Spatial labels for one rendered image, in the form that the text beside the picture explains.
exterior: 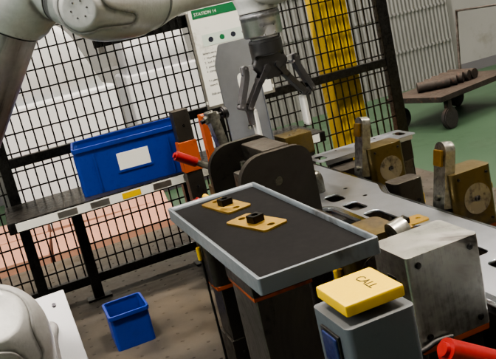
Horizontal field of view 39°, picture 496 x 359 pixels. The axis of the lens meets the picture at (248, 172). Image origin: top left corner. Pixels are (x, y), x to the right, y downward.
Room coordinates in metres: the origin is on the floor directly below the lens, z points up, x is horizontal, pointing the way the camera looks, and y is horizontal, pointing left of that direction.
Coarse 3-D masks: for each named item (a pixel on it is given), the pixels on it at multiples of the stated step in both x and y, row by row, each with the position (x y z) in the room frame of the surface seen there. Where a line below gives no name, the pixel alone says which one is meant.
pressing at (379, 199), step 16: (336, 176) 1.59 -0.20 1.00; (352, 176) 1.56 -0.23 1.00; (336, 192) 1.46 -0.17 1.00; (352, 192) 1.43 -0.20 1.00; (368, 192) 1.40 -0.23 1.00; (384, 192) 1.39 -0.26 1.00; (336, 208) 1.33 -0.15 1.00; (368, 208) 1.30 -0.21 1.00; (384, 208) 1.28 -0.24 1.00; (400, 208) 1.26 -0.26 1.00; (416, 208) 1.24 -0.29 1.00; (432, 208) 1.22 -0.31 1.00; (464, 224) 1.11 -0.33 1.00; (480, 224) 1.09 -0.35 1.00; (480, 240) 1.02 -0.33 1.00; (480, 256) 0.96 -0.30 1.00
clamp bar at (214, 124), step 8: (208, 112) 1.56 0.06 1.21; (216, 112) 1.55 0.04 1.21; (224, 112) 1.56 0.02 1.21; (200, 120) 1.55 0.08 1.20; (208, 120) 1.55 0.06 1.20; (216, 120) 1.55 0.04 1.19; (216, 128) 1.55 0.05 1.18; (216, 136) 1.55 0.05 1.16; (224, 136) 1.55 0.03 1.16; (216, 144) 1.57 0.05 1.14
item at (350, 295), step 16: (368, 272) 0.62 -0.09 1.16; (320, 288) 0.61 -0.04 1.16; (336, 288) 0.60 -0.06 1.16; (352, 288) 0.60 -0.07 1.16; (368, 288) 0.59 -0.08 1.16; (384, 288) 0.58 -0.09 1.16; (400, 288) 0.58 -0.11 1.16; (336, 304) 0.58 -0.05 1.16; (352, 304) 0.56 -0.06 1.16; (368, 304) 0.57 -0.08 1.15
